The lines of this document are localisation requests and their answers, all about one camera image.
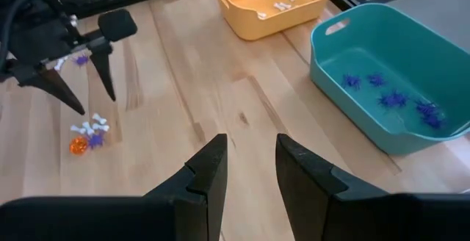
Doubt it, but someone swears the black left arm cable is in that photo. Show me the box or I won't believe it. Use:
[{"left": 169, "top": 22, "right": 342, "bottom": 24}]
[{"left": 0, "top": 0, "right": 41, "bottom": 69}]

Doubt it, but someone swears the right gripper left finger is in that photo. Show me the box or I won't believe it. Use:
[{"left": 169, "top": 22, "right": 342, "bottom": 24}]
[{"left": 145, "top": 133, "right": 228, "bottom": 241}]

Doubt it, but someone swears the orange plastic pumpkin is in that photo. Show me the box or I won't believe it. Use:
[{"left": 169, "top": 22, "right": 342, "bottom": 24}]
[{"left": 69, "top": 136, "right": 89, "bottom": 157}]

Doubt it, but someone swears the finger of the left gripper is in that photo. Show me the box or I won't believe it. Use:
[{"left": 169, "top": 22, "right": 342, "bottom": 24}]
[
  {"left": 16, "top": 68, "right": 86, "bottom": 116},
  {"left": 87, "top": 42, "right": 117, "bottom": 101}
]

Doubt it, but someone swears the teal plastic bin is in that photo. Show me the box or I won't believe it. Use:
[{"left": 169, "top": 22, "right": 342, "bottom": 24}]
[{"left": 309, "top": 2, "right": 470, "bottom": 157}]

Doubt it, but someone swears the purple plastic spider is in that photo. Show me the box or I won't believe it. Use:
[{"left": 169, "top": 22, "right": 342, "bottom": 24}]
[
  {"left": 366, "top": 72, "right": 388, "bottom": 88},
  {"left": 341, "top": 73, "right": 363, "bottom": 90},
  {"left": 72, "top": 54, "right": 91, "bottom": 68},
  {"left": 377, "top": 90, "right": 409, "bottom": 109},
  {"left": 422, "top": 114, "right": 447, "bottom": 130},
  {"left": 87, "top": 132, "right": 106, "bottom": 149},
  {"left": 414, "top": 99, "right": 440, "bottom": 116}
]

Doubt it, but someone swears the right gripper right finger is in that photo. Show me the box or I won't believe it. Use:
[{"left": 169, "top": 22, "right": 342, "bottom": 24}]
[{"left": 275, "top": 133, "right": 390, "bottom": 241}]

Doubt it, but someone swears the yellow plastic bin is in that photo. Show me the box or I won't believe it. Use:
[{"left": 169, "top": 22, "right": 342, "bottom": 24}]
[{"left": 211, "top": 0, "right": 341, "bottom": 42}]

